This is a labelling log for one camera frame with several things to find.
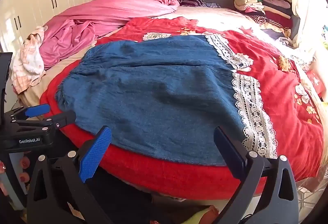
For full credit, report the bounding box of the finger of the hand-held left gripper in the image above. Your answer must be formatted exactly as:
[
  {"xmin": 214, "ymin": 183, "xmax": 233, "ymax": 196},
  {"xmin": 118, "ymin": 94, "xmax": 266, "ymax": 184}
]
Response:
[
  {"xmin": 42, "ymin": 110, "xmax": 77, "ymax": 129},
  {"xmin": 10, "ymin": 104, "xmax": 51, "ymax": 120}
]

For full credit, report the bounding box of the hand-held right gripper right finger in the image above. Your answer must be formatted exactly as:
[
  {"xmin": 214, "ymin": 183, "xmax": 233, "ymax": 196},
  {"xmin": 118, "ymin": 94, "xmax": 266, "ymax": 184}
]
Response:
[{"xmin": 213, "ymin": 126, "xmax": 300, "ymax": 224}]

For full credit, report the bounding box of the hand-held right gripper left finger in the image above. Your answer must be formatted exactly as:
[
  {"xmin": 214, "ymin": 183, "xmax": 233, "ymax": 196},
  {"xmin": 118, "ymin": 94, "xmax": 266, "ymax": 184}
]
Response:
[{"xmin": 27, "ymin": 125, "xmax": 113, "ymax": 224}]

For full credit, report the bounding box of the blue denim pants lace trim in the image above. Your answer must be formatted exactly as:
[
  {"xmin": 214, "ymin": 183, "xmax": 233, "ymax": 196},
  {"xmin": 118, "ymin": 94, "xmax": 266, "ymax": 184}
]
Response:
[{"xmin": 55, "ymin": 34, "xmax": 278, "ymax": 166}]

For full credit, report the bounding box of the white stand with pink knobs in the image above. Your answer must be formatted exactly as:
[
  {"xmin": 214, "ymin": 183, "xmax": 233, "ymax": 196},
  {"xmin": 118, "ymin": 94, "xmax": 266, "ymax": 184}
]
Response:
[{"xmin": 0, "ymin": 152, "xmax": 31, "ymax": 211}]

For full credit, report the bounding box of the pink checked cloth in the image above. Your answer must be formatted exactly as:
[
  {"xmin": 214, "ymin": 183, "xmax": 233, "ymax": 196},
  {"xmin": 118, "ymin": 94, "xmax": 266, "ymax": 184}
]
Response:
[{"xmin": 11, "ymin": 26, "xmax": 48, "ymax": 95}]

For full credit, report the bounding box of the yellow green object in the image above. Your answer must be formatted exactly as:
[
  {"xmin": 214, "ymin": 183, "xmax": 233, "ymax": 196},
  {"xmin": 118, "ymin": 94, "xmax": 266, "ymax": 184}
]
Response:
[{"xmin": 191, "ymin": 206, "xmax": 219, "ymax": 224}]

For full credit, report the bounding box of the red floral blanket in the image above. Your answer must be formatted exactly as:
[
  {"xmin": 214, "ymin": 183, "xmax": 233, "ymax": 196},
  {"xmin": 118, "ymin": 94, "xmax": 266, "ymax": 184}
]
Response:
[{"xmin": 40, "ymin": 16, "xmax": 325, "ymax": 200}]

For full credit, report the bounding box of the pink quilt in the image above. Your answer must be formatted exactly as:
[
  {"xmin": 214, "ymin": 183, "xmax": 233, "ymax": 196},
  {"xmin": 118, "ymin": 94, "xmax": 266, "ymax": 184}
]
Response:
[{"xmin": 40, "ymin": 0, "xmax": 180, "ymax": 69}]

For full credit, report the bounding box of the purple grey cloth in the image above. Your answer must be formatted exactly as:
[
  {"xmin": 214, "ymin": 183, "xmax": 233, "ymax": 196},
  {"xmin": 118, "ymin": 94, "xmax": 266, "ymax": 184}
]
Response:
[{"xmin": 260, "ymin": 27, "xmax": 295, "ymax": 47}]

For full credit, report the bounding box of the stack of folded clothes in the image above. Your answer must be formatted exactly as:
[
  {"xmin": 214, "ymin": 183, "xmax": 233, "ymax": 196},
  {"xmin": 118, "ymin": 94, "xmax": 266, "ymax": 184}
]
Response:
[{"xmin": 233, "ymin": 0, "xmax": 294, "ymax": 32}]

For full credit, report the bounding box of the purple striped pillow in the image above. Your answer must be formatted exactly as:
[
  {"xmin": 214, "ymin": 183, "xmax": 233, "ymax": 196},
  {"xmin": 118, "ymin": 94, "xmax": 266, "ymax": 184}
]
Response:
[{"xmin": 175, "ymin": 0, "xmax": 205, "ymax": 7}]

